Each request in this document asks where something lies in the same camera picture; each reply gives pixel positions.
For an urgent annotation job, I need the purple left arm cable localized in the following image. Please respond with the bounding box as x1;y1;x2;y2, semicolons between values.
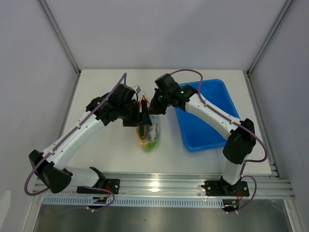
24;72;127;216

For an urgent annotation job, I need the clear zip bag orange zipper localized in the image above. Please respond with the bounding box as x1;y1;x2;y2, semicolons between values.
135;94;162;153

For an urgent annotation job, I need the white slotted cable duct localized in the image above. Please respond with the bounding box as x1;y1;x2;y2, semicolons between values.
42;195;224;208

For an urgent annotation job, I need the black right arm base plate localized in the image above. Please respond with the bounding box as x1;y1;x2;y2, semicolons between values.
201;180;250;197

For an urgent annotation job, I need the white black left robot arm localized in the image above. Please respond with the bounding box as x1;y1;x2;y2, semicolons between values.
29;84;151;193

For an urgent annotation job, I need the green grapes toy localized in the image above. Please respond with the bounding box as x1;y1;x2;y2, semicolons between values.
143;139;160;153

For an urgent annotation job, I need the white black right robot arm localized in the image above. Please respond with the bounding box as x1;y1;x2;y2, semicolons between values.
149;73;256;195

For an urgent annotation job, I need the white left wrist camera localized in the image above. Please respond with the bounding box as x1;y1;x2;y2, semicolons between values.
133;85;141;95

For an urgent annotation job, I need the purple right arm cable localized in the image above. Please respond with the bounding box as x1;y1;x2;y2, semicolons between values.
170;69;267;215

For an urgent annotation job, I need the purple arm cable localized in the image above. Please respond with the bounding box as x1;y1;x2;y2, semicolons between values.
170;69;267;215
24;72;127;216

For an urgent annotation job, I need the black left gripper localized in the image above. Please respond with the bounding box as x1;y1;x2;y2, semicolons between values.
119;100;152;127

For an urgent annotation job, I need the blue plastic bin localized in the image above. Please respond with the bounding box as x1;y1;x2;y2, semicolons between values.
175;79;240;152

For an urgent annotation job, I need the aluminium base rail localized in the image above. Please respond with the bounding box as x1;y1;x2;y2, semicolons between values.
32;171;295;200

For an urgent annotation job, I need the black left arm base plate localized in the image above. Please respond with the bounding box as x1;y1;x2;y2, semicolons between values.
77;179;120;194

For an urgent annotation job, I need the grey fish toy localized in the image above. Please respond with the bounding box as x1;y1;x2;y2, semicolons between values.
147;125;157;141

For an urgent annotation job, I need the yellow orange pepper toy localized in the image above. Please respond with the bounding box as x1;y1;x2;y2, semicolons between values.
136;125;146;146

